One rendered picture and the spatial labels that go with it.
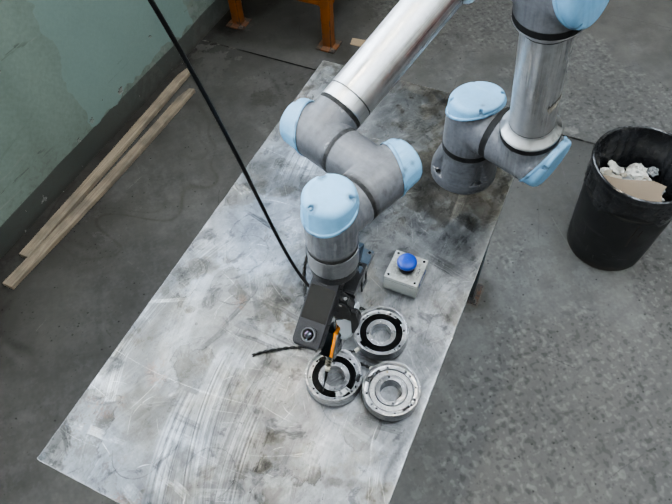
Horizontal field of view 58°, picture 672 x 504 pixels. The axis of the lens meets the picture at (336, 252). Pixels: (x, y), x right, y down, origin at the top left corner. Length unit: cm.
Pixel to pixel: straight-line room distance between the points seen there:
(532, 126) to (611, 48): 218
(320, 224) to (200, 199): 179
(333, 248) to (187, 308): 55
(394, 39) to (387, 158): 19
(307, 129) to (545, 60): 40
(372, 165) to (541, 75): 38
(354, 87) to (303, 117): 9
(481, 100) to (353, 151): 51
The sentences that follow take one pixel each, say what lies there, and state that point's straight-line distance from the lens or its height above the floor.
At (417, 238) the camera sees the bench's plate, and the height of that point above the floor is 80.
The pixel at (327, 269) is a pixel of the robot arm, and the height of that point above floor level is 116.
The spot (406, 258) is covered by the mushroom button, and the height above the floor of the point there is 87.
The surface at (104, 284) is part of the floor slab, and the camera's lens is 240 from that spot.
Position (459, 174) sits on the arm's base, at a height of 85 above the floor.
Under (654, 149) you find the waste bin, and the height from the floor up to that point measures 36.
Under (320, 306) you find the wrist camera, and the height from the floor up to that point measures 109.
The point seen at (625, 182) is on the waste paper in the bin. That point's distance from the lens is 220.
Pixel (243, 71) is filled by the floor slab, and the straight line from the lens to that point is 308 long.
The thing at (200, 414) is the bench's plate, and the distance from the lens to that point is 117.
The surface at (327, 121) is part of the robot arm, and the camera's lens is 89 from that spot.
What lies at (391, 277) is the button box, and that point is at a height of 85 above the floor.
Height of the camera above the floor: 187
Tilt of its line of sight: 55 degrees down
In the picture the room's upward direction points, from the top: 4 degrees counter-clockwise
